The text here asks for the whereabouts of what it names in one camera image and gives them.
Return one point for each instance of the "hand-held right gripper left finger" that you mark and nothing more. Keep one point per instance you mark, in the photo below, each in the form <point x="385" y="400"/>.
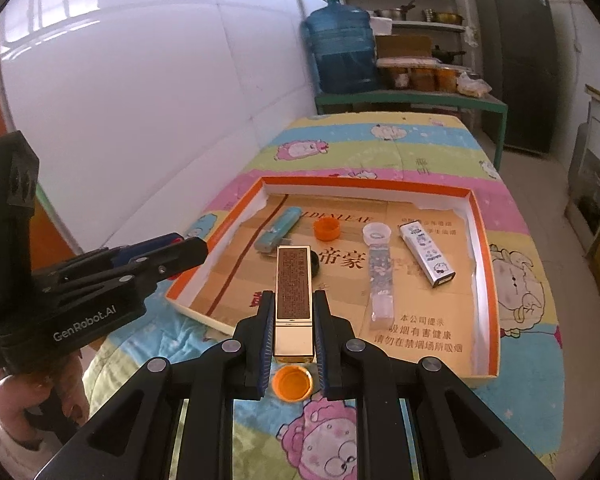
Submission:
<point x="266" y="340"/>

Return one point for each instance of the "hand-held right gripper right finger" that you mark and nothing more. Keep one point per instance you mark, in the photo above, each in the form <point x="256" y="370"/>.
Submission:
<point x="322" y="345"/>

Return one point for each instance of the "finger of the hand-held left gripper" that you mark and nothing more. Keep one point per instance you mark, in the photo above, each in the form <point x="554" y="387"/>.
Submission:
<point x="175" y="257"/>
<point x="145" y="249"/>

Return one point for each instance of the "gold box with brown face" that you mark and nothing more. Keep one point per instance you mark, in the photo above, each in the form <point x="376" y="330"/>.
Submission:
<point x="293" y="285"/>

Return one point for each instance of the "black bottle cap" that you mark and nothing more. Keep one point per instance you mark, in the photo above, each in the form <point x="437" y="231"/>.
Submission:
<point x="315" y="266"/>

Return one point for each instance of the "clear patterned plastic tube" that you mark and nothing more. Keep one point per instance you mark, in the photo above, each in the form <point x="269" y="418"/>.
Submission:
<point x="381" y="280"/>

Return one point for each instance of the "shallow orange-rimmed cardboard box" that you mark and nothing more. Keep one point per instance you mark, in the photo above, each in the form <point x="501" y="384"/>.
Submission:
<point x="430" y="325"/>

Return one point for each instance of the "orange bottle cap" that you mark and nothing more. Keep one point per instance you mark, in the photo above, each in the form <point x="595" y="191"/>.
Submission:
<point x="292" y="385"/>
<point x="327" y="229"/>

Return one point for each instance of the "white cartoon printed box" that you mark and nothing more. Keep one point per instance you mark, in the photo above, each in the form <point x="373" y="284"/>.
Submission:
<point x="427" y="255"/>

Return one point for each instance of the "person's left hand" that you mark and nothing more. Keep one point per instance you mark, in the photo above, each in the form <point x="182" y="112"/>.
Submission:
<point x="15" y="392"/>

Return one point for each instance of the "small teal box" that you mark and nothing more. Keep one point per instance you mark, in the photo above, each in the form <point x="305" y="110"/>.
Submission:
<point x="279" y="227"/>

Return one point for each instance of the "white bottle cap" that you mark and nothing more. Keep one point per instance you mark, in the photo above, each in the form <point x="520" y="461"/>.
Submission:
<point x="376" y="232"/>

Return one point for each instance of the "cartoon printed blanket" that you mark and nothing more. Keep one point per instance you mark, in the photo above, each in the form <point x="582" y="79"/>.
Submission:
<point x="420" y="160"/>

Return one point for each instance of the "green metal table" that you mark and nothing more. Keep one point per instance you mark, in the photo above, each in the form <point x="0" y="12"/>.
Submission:
<point x="405" y="102"/>

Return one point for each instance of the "large blue water jug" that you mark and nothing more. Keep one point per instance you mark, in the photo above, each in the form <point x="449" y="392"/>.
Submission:
<point x="340" y="50"/>

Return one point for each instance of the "jar of orange preserves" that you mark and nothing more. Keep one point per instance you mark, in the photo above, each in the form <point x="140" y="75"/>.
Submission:
<point x="446" y="81"/>
<point x="423" y="80"/>
<point x="401" y="79"/>

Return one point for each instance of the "plastic bag of food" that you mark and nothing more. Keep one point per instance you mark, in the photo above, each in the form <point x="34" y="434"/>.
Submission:
<point x="474" y="85"/>

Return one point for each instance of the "brown cardboard box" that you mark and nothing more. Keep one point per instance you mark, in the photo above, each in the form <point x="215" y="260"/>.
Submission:
<point x="402" y="46"/>

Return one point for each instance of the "white container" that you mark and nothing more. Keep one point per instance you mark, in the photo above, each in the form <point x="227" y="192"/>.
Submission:
<point x="382" y="26"/>

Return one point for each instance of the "steel cooking pot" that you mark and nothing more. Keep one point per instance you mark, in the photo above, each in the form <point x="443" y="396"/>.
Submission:
<point x="392" y="12"/>

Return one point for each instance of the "dark grey refrigerator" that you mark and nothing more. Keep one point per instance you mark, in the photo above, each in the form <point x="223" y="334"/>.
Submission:
<point x="515" y="60"/>

